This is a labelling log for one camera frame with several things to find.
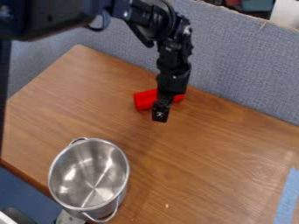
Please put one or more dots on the blue tape strip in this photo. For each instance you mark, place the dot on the blue tape strip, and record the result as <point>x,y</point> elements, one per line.
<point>289,196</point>

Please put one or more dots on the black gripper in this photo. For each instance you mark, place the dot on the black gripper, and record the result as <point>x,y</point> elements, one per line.
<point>173,75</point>

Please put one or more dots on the red rectangular block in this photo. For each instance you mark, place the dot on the red rectangular block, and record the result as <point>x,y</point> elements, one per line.
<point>149,97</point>

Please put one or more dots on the grey fabric partition panel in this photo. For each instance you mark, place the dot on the grey fabric partition panel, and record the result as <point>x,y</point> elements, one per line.
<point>244,57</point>

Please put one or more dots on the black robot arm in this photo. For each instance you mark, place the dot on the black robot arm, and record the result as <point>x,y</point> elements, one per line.
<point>157,25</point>

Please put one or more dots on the metal pot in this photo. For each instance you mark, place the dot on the metal pot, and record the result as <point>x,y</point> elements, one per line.
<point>88,179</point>

